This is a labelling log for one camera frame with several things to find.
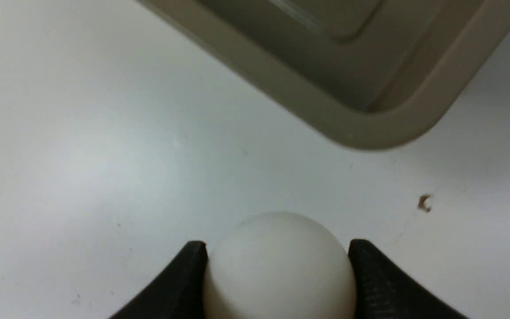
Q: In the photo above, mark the white ping-pong ball with logo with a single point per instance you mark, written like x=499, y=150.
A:
x=279, y=265

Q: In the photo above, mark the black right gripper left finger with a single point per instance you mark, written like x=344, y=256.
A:
x=176, y=293

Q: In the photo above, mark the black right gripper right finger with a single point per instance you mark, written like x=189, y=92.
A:
x=384, y=291

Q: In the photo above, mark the tan plastic storage bin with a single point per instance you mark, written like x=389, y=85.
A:
x=366, y=74

